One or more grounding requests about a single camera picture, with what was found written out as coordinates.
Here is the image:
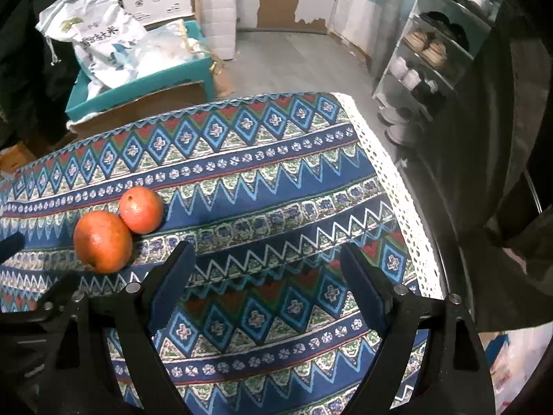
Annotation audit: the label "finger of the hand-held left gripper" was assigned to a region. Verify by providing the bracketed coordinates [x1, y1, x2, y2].
[0, 273, 82, 326]
[0, 232, 26, 264]

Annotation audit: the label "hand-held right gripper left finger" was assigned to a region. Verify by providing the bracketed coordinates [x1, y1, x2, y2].
[26, 240, 197, 415]

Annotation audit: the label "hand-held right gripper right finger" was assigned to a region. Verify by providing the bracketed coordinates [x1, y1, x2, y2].
[339, 244, 495, 415]

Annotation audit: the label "large orange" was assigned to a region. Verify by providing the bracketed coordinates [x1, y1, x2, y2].
[73, 211, 134, 274]

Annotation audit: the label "small orange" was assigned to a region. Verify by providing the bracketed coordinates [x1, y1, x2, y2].
[119, 187, 165, 234]

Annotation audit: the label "blue patterned tablecloth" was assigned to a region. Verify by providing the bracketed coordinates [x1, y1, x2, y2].
[0, 91, 446, 415]

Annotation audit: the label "grey shoe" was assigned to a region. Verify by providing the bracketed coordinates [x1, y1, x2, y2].
[378, 106, 416, 144]

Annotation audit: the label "dark jacket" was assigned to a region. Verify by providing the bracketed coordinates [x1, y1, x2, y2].
[445, 9, 553, 333]

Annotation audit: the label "pale printed cloth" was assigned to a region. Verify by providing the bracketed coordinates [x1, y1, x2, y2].
[479, 329, 549, 404]

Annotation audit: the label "large cardboard box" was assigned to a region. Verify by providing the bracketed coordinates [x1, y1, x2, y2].
[67, 79, 208, 140]

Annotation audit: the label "dark hanging clothes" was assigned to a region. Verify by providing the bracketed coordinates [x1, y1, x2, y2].
[0, 0, 78, 139]

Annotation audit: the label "black shoe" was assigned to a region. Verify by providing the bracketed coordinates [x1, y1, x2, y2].
[410, 80, 446, 110]

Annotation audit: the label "teal box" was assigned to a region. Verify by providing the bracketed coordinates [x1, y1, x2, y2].
[65, 19, 217, 122]

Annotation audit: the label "white printed rice bag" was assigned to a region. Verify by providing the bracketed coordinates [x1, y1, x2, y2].
[35, 0, 148, 89]

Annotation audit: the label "clear plastic bag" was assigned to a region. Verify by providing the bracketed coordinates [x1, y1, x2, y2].
[138, 19, 208, 74]

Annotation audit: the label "beige shoe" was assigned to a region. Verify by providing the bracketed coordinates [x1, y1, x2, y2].
[421, 41, 448, 68]
[404, 30, 429, 53]

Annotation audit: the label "white stacked boxes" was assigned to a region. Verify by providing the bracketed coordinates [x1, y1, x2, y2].
[201, 0, 238, 59]

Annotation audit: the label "grey shoe rack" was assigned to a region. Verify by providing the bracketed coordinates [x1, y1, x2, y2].
[372, 0, 506, 144]

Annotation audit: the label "white door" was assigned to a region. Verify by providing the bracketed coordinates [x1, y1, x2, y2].
[327, 0, 377, 60]

